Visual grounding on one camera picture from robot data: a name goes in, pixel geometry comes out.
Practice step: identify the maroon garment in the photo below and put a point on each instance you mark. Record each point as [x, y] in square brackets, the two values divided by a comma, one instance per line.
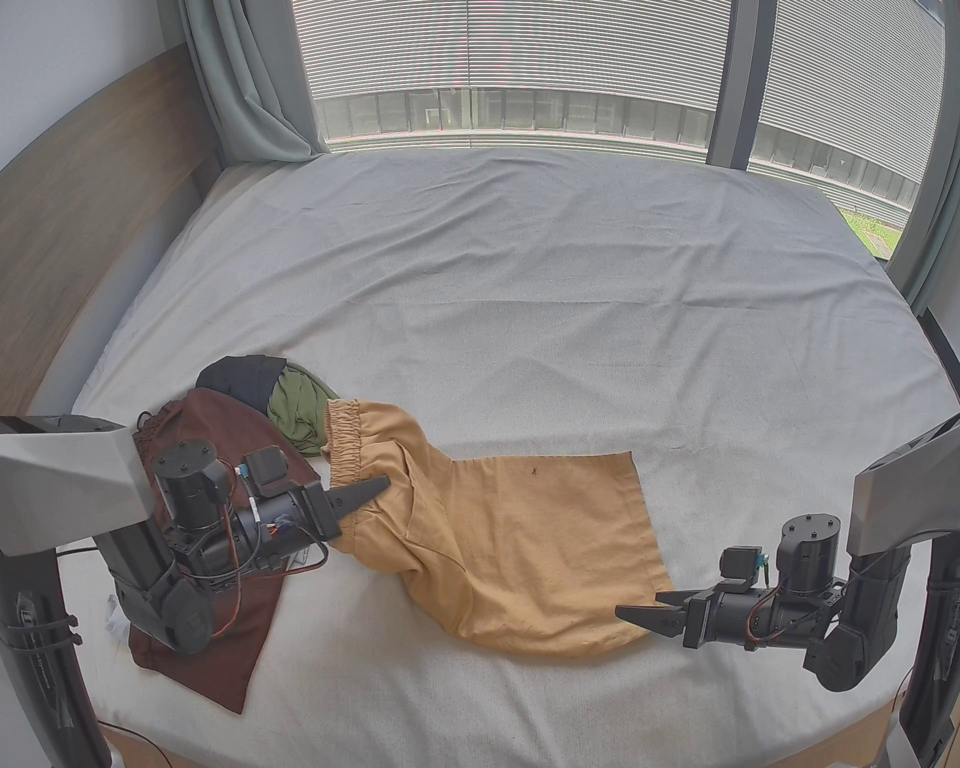
[225, 420]

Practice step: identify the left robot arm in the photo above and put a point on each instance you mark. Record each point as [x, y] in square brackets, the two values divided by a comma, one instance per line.
[67, 480]

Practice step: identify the grey-green curtain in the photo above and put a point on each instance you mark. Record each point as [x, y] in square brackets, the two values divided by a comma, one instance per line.
[937, 187]
[240, 90]

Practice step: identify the tan shorts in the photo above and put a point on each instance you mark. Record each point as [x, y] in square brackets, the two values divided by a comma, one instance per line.
[525, 525]

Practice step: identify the green garment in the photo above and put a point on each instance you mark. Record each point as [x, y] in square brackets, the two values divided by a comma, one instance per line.
[296, 412]

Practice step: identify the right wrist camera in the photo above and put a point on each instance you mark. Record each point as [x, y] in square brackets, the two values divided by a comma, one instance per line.
[739, 564]

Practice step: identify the window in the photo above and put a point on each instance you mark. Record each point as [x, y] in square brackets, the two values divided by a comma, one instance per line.
[525, 75]

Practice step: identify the bed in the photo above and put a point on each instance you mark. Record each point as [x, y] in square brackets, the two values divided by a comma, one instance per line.
[525, 262]

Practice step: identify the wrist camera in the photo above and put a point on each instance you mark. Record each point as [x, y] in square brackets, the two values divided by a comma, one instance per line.
[266, 471]
[739, 564]

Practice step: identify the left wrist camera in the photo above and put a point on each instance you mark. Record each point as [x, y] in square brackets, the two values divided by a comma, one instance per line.
[266, 471]

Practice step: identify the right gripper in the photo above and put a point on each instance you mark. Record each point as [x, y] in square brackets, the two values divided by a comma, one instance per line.
[727, 619]

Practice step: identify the dark blue garment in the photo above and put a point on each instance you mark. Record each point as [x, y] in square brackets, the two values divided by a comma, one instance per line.
[240, 379]

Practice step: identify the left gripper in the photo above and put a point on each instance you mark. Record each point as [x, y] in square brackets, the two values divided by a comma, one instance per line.
[285, 525]

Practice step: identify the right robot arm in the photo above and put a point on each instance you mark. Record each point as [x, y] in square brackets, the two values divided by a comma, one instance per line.
[900, 487]

